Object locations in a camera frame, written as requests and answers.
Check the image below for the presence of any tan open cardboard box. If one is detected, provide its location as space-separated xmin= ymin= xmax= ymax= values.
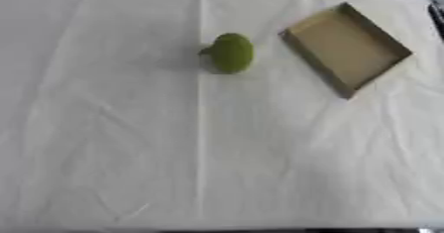
xmin=277 ymin=1 xmax=415 ymax=100

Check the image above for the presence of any green toy broccoli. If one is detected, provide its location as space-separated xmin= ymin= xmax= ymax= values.
xmin=197 ymin=32 xmax=257 ymax=75

